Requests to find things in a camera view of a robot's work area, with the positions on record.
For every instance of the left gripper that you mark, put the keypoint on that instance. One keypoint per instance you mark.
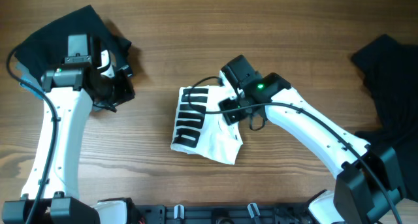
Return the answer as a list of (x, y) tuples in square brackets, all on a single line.
[(127, 91)]

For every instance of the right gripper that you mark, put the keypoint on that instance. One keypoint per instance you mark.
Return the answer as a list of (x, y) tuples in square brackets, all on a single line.
[(234, 116)]

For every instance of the white t-shirt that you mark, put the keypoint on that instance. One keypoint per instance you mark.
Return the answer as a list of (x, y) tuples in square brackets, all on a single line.
[(207, 135)]

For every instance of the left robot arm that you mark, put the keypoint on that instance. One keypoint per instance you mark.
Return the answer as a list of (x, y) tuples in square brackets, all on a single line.
[(70, 91)]

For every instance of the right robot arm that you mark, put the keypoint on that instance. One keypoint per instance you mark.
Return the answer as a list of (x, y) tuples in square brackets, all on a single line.
[(368, 179)]

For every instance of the folded black garment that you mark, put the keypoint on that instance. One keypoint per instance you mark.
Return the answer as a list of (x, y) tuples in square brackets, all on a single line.
[(46, 48)]

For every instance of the folded grey garment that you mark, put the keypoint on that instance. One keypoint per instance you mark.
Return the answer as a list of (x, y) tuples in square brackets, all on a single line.
[(21, 67)]

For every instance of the black garment on right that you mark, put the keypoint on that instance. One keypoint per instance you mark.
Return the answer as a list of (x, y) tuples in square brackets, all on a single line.
[(390, 75)]

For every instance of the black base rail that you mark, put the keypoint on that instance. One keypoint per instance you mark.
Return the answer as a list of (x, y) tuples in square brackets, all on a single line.
[(286, 213)]

